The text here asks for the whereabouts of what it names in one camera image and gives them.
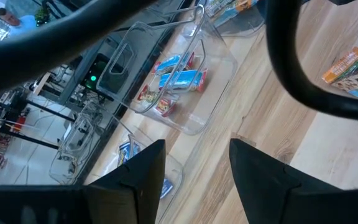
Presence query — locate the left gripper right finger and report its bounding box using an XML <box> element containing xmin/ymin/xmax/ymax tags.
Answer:
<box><xmin>229</xmin><ymin>138</ymin><xmax>358</xmax><ymax>224</ymax></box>

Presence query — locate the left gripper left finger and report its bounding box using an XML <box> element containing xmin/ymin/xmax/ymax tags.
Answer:
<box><xmin>0</xmin><ymin>139</ymin><xmax>167</xmax><ymax>224</ymax></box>

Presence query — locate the clear plastic bin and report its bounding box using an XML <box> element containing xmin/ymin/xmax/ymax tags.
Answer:
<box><xmin>96</xmin><ymin>4</ymin><xmax>239</xmax><ymax>137</ymax></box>
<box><xmin>194</xmin><ymin>0</ymin><xmax>269</xmax><ymax>39</ymax></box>
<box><xmin>48</xmin><ymin>104</ymin><xmax>185</xmax><ymax>224</ymax></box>

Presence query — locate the black box with green light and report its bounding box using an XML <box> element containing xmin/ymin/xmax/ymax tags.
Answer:
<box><xmin>83</xmin><ymin>52</ymin><xmax>119</xmax><ymax>93</ymax></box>

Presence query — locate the person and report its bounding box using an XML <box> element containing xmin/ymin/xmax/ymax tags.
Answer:
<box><xmin>0</xmin><ymin>7</ymin><xmax>38</xmax><ymax>37</ymax></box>

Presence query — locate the green leafy plant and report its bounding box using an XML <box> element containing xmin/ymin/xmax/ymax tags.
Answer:
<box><xmin>34</xmin><ymin>5</ymin><xmax>52</xmax><ymax>27</ymax></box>

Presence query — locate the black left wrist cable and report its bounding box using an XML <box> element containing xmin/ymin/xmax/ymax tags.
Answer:
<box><xmin>0</xmin><ymin>0</ymin><xmax>358</xmax><ymax>124</ymax></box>

